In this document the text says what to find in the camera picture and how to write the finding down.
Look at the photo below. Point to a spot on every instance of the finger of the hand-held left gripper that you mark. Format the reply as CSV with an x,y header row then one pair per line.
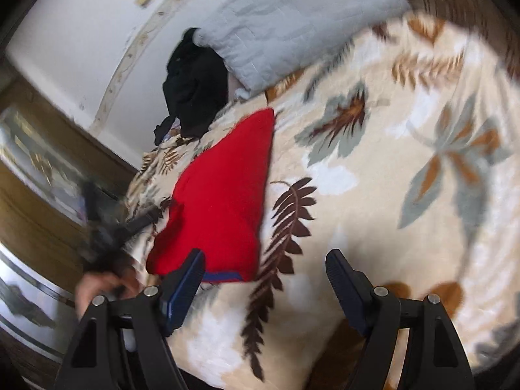
x,y
142,221

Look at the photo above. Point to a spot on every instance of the cream leaf print blanket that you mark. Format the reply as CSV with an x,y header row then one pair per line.
x,y
386,219

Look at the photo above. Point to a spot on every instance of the grey quilted pillow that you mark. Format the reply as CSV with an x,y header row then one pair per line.
x,y
292,24

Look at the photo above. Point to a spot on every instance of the wooden cabinet with glass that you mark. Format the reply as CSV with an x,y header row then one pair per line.
x,y
36,219

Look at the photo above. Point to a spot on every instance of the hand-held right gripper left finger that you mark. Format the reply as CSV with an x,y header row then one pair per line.
x,y
187,280

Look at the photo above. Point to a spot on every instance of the person's left hand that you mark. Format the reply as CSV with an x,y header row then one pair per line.
x,y
103,286

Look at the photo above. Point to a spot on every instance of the red and blue knit sweater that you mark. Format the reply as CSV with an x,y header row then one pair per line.
x,y
219,195

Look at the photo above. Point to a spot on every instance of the black cloth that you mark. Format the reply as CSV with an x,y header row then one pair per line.
x,y
195,85

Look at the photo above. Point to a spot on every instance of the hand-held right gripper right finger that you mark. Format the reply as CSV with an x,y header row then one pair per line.
x,y
345,284

